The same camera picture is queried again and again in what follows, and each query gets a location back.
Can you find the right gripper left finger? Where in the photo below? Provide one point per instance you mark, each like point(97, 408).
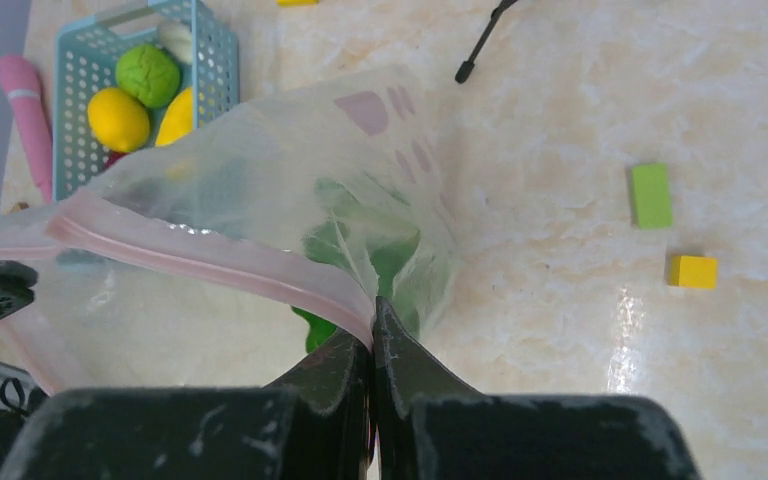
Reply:
point(327, 434)

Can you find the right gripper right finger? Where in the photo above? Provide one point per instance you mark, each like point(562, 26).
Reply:
point(404, 371)

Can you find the green lettuce toy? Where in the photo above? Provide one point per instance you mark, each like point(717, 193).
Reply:
point(389, 255)

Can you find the clear zip top bag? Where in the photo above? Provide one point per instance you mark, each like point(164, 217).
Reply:
point(183, 265)

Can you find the yellow mango toy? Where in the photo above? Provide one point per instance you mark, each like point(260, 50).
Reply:
point(178, 119)

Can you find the red fruit toy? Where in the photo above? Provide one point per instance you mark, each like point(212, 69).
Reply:
point(113, 158)

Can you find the pink cylinder toy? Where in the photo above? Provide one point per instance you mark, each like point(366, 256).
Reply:
point(22, 87)

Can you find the yellow lemon toy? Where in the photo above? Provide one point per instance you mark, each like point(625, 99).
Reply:
point(118, 121)

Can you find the blue plastic basket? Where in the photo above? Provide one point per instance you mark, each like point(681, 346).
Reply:
point(87, 52)

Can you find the green lime toy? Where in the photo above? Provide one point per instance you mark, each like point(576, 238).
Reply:
point(149, 74)

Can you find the yellow cube block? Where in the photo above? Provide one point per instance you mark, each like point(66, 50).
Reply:
point(697, 272)

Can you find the black microphone on tripod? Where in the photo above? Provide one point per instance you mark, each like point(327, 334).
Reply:
point(465, 70)

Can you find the green rectangular block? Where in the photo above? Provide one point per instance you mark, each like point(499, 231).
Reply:
point(650, 191)

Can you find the yellow block on table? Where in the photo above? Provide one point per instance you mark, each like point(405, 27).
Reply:
point(294, 3)

